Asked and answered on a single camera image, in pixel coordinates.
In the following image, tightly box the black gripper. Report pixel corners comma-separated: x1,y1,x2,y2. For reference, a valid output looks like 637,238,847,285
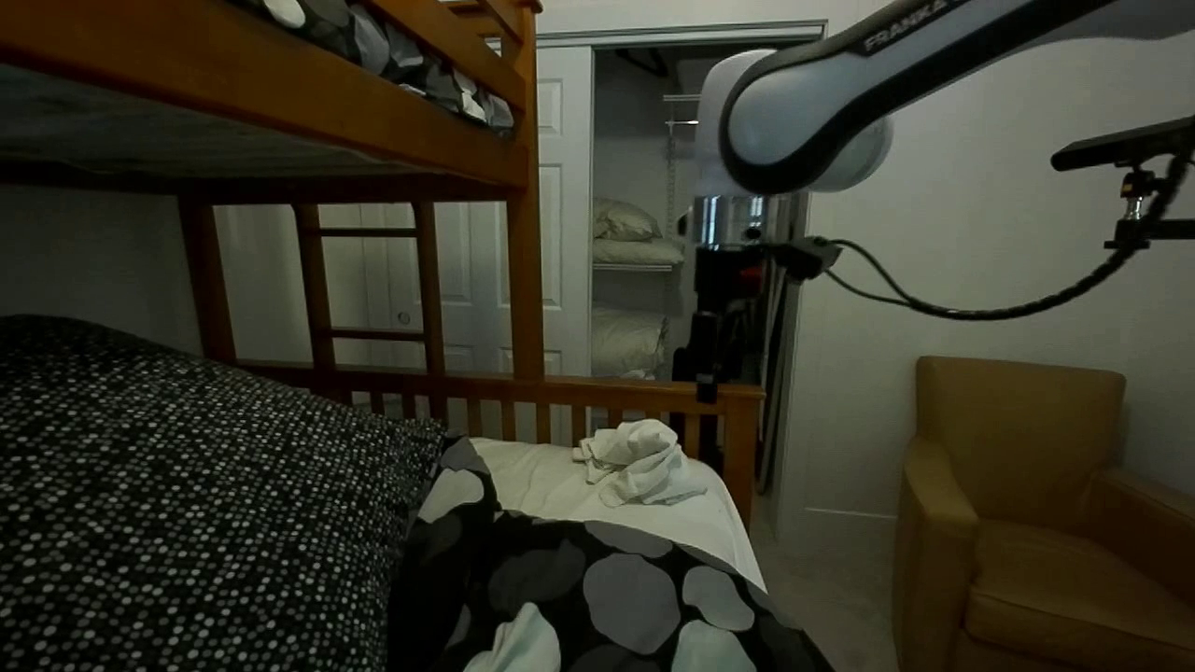
667,243,773,442

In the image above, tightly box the white folded pillow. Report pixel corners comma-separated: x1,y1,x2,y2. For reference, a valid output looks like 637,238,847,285
589,199,665,245

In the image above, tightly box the white bundled bedding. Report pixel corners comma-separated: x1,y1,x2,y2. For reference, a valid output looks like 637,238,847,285
589,307,677,381

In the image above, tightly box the crumpled white cloth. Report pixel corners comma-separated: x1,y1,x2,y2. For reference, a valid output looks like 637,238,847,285
569,415,710,509

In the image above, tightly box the white folded linen stack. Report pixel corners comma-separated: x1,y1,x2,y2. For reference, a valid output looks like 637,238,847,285
589,238,692,271

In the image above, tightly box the white sheeted mattress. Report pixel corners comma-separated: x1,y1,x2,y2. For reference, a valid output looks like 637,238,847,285
468,434,773,595

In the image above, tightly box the white closet door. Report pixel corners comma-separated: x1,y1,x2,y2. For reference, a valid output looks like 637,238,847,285
535,46,600,381

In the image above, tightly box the black grey polka-dot comforter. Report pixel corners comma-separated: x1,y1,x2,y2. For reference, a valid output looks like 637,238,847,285
386,434,835,672

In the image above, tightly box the tan armchair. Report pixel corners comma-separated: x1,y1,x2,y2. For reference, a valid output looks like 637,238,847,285
889,355,1195,672

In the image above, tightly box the wooden bunk ladder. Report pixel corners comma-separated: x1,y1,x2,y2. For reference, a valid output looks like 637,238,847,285
289,199,450,381

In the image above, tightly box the polka-dot bunk bedding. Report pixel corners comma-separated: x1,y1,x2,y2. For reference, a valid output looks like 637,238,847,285
254,0,523,139

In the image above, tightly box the black speckled bedspread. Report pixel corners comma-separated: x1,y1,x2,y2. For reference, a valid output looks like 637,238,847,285
0,309,457,672

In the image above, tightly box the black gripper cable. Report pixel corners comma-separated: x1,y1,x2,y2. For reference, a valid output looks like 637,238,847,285
819,183,1193,325

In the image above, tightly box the wooden bunk bed frame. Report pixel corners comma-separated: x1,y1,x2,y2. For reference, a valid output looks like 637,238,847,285
0,0,764,523

